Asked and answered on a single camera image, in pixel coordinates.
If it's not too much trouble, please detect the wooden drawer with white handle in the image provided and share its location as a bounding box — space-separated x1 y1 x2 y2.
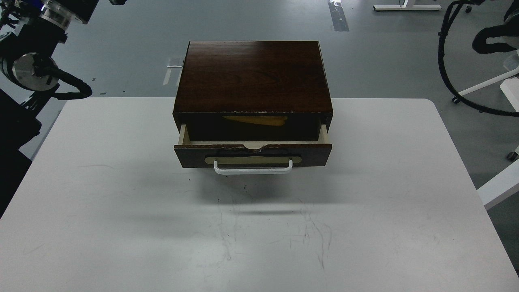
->
174 125 332 175

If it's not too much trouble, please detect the yellow corn cob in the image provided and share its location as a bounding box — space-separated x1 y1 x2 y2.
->
223 115 288 127

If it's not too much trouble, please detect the white chair base leg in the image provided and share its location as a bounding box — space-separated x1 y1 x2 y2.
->
458 67 519 96

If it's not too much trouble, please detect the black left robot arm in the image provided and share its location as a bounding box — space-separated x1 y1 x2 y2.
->
0 0 98 214

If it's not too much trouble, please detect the white desk foot bar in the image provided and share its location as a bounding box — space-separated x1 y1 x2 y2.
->
373 0 442 12

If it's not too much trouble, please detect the dark wooden cabinet box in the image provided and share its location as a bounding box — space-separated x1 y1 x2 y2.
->
172 41 333 141

